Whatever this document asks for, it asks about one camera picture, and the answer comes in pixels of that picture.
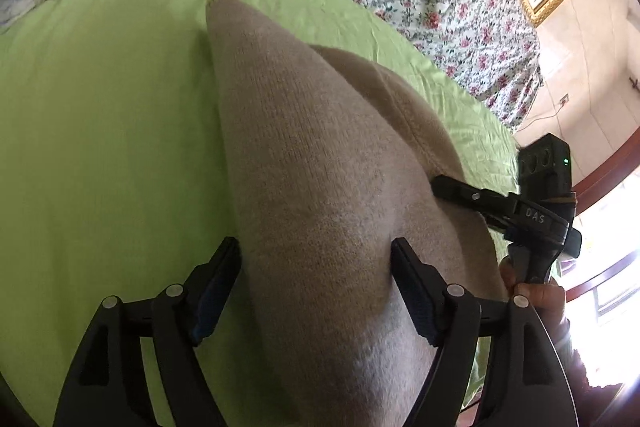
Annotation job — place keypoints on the person's right forearm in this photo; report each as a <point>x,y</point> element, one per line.
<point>570,347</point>

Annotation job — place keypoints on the white wall socket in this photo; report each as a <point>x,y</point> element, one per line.
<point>565,99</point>

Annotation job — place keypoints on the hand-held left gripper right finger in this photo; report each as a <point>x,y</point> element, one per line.
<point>416,299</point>

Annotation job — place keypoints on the brown wooden window frame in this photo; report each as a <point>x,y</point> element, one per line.
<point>607,184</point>

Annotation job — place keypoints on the person's right hand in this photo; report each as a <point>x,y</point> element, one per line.
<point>542,299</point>

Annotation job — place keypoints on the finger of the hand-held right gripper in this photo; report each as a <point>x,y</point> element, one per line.
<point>465,194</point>

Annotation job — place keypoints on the beige knit sweater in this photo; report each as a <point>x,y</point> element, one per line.
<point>310,187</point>

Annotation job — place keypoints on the green bed sheet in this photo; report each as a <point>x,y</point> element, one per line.
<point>110,132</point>

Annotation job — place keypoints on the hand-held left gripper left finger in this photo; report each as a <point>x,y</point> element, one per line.
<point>206,319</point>

